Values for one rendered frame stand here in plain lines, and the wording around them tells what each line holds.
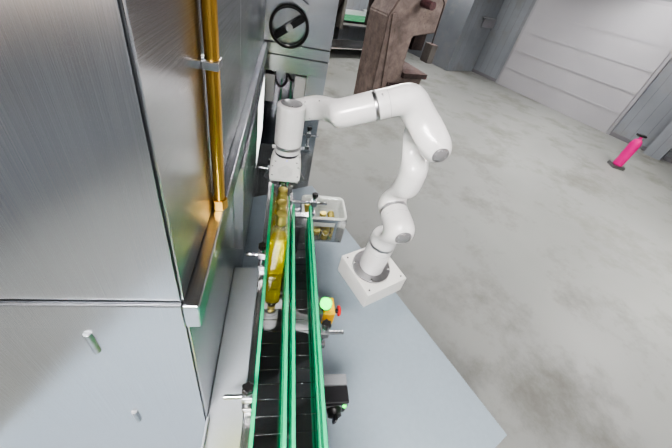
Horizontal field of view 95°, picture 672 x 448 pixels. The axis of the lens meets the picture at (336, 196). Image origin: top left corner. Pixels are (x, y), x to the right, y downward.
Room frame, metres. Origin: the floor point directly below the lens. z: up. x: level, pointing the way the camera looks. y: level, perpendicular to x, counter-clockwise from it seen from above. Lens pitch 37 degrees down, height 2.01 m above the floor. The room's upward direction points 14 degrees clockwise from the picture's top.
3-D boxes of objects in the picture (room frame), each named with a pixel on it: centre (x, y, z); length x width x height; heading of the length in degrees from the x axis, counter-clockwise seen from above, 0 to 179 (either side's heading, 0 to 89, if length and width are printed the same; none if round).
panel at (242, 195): (1.13, 0.40, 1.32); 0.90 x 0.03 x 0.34; 15
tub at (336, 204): (1.20, 0.05, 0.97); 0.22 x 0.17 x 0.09; 105
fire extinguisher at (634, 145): (5.44, -4.76, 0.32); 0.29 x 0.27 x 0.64; 39
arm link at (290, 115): (0.85, 0.19, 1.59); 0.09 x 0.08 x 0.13; 15
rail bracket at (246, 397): (0.28, 0.12, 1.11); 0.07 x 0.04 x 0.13; 105
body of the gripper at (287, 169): (0.84, 0.19, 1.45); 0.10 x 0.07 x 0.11; 104
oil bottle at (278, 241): (0.73, 0.16, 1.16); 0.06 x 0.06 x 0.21; 14
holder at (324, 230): (1.19, 0.07, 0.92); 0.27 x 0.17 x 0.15; 105
